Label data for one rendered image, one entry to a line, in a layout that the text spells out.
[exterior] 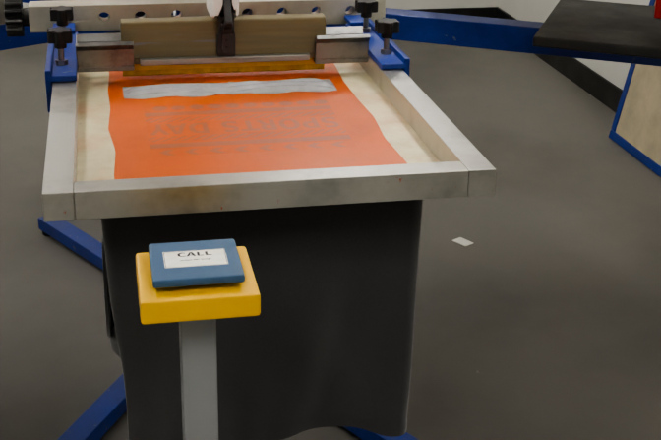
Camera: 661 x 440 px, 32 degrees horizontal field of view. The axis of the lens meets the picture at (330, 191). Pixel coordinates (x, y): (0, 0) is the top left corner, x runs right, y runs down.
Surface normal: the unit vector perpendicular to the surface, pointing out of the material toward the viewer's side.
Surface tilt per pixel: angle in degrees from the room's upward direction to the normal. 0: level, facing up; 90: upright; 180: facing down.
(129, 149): 0
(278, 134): 0
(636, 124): 79
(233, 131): 0
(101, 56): 90
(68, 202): 90
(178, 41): 90
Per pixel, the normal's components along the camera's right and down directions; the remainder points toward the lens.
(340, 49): 0.19, 0.37
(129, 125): 0.02, -0.93
